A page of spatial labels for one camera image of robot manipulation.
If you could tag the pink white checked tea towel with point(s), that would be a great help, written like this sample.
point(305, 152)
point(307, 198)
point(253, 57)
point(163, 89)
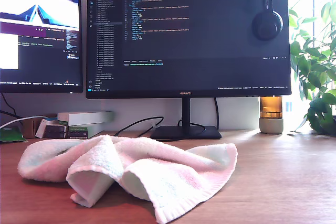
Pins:
point(170, 171)

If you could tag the white green small box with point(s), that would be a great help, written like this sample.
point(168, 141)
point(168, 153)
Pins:
point(78, 130)

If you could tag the long white box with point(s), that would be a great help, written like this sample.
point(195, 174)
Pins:
point(84, 118)

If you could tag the green leafy houseplant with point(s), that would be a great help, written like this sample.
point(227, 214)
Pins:
point(315, 72)

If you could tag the black monitor with purple window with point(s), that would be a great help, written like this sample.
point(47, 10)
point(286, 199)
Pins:
point(39, 77)

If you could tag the black over-ear headphones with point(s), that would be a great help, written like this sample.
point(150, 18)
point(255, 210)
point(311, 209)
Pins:
point(266, 26)

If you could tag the green foil packet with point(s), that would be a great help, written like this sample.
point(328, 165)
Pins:
point(10, 134)

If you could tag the brown cardboard box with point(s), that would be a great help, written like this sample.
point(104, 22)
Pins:
point(30, 128)

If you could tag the dark brown small box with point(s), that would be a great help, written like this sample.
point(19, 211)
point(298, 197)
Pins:
point(55, 130)

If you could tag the amber glass lamp grey base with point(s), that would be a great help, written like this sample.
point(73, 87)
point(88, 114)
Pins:
point(271, 127)

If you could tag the black Huawei computer monitor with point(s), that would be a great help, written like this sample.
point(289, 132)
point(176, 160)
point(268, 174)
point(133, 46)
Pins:
point(183, 51)

